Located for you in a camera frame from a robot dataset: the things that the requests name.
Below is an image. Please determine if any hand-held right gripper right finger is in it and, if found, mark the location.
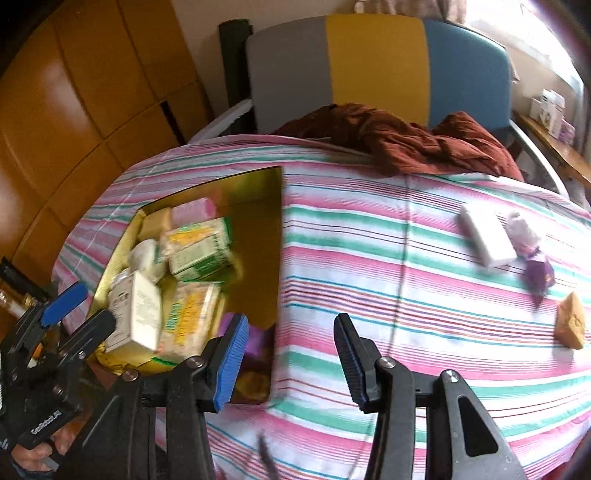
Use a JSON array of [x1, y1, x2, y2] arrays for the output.
[[333, 313, 527, 480]]

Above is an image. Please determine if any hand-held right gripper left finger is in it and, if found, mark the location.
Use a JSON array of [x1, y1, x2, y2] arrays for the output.
[[69, 314, 250, 480]]

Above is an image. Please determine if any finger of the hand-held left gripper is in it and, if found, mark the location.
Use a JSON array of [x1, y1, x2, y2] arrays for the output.
[[18, 282, 88, 342], [58, 309, 116, 365]]

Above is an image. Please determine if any purple packet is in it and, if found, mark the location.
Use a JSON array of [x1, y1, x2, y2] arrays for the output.
[[217, 314, 274, 363], [522, 249, 555, 305]]

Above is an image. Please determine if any tall white box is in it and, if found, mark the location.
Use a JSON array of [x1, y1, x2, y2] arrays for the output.
[[105, 270, 163, 354]]

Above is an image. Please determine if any yellow and white box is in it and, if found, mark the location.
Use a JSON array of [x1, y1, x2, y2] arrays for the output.
[[154, 282, 225, 363]]

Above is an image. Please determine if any green and white box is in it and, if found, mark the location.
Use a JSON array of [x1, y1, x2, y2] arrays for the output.
[[159, 217, 233, 259], [168, 244, 241, 283]]

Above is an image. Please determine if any gold tin tray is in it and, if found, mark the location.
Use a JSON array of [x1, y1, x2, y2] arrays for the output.
[[88, 166, 283, 404]]

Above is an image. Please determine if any person's left hand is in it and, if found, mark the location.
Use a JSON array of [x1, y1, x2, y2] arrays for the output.
[[10, 424, 83, 472]]

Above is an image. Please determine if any glass bottle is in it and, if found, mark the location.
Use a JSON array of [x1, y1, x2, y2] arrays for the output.
[[0, 277, 38, 319]]

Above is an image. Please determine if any white rolled cloth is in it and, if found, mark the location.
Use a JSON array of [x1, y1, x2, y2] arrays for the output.
[[128, 239, 167, 282]]

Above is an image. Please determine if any striped tablecloth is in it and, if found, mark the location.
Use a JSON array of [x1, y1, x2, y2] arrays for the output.
[[51, 134, 591, 480]]

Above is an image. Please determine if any yellow folded towel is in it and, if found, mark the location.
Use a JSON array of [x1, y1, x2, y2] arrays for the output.
[[137, 208, 174, 241]]

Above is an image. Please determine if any pink plastic box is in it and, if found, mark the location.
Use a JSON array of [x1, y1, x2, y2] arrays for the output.
[[171, 198, 219, 227]]

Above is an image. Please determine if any wooden wardrobe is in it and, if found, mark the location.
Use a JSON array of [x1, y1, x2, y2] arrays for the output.
[[0, 0, 215, 296]]

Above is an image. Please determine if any maroon cloth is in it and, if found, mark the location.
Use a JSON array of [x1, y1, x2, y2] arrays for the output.
[[272, 104, 525, 181]]

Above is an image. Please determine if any wooden side table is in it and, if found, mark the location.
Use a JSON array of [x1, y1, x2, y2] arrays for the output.
[[512, 111, 591, 190]]

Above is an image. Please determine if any grey yellow blue chair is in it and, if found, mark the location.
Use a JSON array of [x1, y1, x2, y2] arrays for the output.
[[189, 14, 568, 195]]

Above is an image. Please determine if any white carton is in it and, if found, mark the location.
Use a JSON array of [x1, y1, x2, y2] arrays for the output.
[[530, 89, 566, 139]]

